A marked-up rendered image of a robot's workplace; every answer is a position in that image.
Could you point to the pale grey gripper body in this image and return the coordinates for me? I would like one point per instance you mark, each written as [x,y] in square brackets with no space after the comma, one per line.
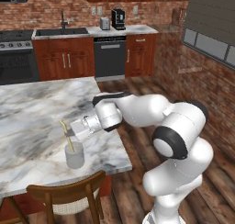
[80,129]

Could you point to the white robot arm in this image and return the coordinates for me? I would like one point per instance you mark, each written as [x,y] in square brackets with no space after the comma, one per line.
[180,132]

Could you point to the yellow-green straw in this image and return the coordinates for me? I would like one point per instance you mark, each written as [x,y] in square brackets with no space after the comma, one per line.
[64,127]

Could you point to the clear glass cup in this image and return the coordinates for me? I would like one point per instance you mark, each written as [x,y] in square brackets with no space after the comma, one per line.
[75,159]

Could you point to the red wooden cupboard with drawer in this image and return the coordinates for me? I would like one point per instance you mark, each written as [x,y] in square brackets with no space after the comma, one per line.
[140,56]

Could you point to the brown wooden chair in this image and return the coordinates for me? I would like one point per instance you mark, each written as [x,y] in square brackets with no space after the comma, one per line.
[69,192]
[12,214]

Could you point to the red wooden base cupboards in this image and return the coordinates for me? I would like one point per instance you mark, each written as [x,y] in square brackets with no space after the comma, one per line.
[62,59]

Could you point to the dark grey dishwasher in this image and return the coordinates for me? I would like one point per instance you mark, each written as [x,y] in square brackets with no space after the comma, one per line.
[110,58]

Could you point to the black and silver stove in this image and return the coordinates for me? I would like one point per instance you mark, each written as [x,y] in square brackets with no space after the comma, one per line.
[16,61]

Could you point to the dark sink basin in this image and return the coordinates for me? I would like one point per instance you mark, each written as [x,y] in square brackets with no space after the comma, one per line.
[61,31]

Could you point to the silver toaster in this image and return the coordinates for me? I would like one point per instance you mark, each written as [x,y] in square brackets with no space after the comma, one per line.
[105,23]

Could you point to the black tap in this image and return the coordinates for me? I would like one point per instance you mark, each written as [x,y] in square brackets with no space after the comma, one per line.
[63,19]

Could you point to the black coffee machine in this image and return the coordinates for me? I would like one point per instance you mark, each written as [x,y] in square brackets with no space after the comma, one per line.
[118,19]

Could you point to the window with grey blind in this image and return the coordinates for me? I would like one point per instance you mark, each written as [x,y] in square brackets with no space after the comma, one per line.
[211,19]

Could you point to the white wall socket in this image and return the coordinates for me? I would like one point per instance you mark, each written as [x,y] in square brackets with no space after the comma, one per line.
[99,10]
[135,9]
[93,10]

